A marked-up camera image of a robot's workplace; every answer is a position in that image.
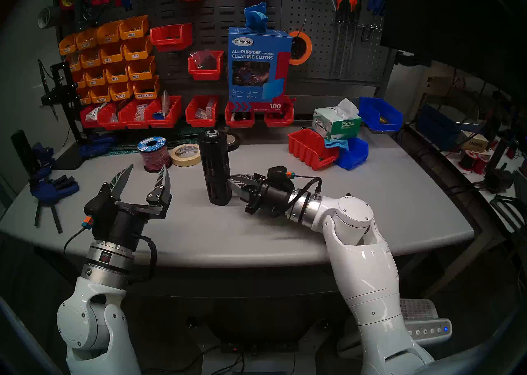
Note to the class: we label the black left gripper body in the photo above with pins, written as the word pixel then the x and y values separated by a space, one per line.
pixel 122 229

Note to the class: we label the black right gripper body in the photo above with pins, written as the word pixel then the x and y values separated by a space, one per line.
pixel 278 199

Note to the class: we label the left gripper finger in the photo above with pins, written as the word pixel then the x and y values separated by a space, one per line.
pixel 163 190
pixel 120 181

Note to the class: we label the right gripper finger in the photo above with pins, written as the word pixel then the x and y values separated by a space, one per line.
pixel 252 197
pixel 251 178

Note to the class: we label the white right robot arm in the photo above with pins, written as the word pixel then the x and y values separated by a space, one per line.
pixel 362 275

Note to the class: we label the green cutting mat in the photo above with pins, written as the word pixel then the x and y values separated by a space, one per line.
pixel 127 152

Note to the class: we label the beige masking tape roll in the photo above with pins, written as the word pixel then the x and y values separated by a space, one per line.
pixel 187 162

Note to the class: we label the black tape roll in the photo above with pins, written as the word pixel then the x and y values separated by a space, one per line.
pixel 234 141

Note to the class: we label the blue spring clamp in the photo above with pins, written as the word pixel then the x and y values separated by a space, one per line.
pixel 103 139
pixel 92 150

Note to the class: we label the white plastic parts bag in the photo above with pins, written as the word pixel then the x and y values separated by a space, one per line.
pixel 94 113

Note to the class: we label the small blue plastic part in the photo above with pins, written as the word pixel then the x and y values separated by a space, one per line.
pixel 158 116

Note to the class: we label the light blue rag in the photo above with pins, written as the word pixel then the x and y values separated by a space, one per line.
pixel 337 143

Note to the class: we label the tall clear plastic bag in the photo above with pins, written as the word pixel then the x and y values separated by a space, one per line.
pixel 165 104

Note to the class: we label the orange bin labelled M2.5-6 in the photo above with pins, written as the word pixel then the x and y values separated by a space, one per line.
pixel 100 94

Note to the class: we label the small blue plastic bin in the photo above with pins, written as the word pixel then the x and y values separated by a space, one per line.
pixel 356 154

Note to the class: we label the orange bin labelled M2.5-5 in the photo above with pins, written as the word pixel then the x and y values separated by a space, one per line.
pixel 120 91

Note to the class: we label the green white Kimtech box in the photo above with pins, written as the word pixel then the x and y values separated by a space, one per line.
pixel 335 129

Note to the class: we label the orange bin labelled 5-6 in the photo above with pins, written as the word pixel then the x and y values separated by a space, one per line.
pixel 84 97

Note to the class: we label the orange bin labelled M4-0.7 HEX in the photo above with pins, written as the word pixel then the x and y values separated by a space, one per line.
pixel 146 88

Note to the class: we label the black metal stand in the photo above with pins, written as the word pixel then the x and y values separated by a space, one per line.
pixel 66 92

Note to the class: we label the orange bin labelled M3-12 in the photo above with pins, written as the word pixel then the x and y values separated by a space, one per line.
pixel 95 76

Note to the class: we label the orange bin labelled M3-8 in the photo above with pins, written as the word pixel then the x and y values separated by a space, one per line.
pixel 116 73

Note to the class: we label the orange bin labelled M3-16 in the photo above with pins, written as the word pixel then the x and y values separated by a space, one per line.
pixel 79 78

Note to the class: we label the white tissue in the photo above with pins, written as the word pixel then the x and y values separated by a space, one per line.
pixel 346 109

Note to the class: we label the orange bin labelled M3-6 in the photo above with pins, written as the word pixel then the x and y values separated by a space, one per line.
pixel 141 68

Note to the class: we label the blue cleaning cloths box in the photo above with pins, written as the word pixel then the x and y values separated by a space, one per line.
pixel 255 55

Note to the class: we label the clear bag dark parts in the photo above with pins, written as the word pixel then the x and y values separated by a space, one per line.
pixel 204 60

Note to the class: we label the orange bin labelled M4X4X6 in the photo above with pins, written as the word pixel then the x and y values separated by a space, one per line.
pixel 90 58

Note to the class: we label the orange bin labelled M3X5X6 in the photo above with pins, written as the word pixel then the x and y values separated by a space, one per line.
pixel 74 62

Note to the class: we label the orange bin labelled M4-6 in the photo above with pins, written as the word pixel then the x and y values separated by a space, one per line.
pixel 112 53

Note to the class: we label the large blue plastic bin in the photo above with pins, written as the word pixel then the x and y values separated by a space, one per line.
pixel 372 111

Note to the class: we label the orange bin labelled M3-4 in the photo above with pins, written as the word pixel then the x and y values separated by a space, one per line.
pixel 137 48

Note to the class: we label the orange tape roll on pegboard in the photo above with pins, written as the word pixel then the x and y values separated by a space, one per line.
pixel 308 49

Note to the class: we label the orange bin labelled M3X8 BAD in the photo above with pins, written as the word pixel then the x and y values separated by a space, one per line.
pixel 86 39

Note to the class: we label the orange bin labelled M3X5X4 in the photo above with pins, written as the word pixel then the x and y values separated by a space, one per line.
pixel 68 45

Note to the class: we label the black power strip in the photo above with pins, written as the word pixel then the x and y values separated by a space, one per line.
pixel 263 348

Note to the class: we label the orange bin labelled M3X6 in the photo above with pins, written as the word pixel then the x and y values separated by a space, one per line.
pixel 134 27

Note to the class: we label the blue microfiber cloth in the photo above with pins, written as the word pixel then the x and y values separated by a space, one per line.
pixel 255 18

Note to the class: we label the dark grey pegboard back panel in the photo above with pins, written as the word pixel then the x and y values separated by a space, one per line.
pixel 313 12

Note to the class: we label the dark blue case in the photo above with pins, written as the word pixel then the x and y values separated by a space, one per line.
pixel 440 127

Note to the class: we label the dark metal C-clamp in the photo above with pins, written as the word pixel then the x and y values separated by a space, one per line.
pixel 81 8

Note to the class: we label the small cardboard box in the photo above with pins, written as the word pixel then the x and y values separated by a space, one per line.
pixel 473 143

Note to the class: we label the black monitor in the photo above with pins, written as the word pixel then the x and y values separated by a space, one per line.
pixel 444 16

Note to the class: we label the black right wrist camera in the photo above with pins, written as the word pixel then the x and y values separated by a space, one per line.
pixel 278 174

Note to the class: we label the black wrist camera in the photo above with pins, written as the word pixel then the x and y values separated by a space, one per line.
pixel 278 174
pixel 95 206

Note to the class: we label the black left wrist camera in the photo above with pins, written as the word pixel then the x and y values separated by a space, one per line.
pixel 95 206

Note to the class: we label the grey duct tape roll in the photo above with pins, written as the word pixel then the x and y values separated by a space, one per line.
pixel 55 16

